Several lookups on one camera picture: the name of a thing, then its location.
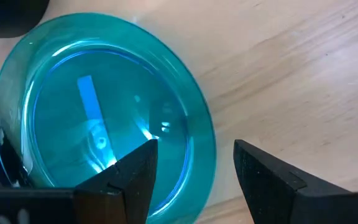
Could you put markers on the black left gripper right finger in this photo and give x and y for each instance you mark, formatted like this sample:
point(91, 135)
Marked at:
point(275, 193)

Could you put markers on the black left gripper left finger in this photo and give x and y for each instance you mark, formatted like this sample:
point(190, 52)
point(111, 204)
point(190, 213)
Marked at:
point(126, 193)

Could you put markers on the translucent blue plate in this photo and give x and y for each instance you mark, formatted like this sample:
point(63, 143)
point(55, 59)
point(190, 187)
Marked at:
point(73, 77)

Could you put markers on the black plant pot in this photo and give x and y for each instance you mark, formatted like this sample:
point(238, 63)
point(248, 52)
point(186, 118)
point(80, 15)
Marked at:
point(8, 15)

